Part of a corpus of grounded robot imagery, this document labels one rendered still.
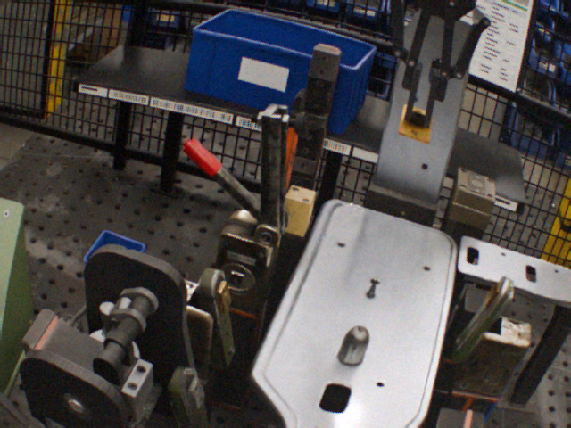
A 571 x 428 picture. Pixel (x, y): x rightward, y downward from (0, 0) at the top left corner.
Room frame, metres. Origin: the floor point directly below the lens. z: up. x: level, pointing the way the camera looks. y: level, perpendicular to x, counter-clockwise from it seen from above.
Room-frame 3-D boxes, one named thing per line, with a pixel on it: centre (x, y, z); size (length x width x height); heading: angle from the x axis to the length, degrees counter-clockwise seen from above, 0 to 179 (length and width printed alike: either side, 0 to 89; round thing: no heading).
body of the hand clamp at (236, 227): (0.77, 0.04, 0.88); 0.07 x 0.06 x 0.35; 81
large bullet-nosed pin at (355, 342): (0.62, -0.11, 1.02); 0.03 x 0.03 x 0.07
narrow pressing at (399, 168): (1.00, -0.18, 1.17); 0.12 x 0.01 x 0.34; 81
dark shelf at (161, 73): (1.20, 0.01, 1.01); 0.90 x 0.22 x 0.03; 81
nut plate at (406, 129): (0.75, -0.13, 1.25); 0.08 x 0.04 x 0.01; 172
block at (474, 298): (0.79, -0.32, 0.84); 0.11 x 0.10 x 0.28; 81
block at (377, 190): (1.00, -0.18, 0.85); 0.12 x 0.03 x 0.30; 81
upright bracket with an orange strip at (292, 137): (0.87, 0.01, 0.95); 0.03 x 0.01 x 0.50; 171
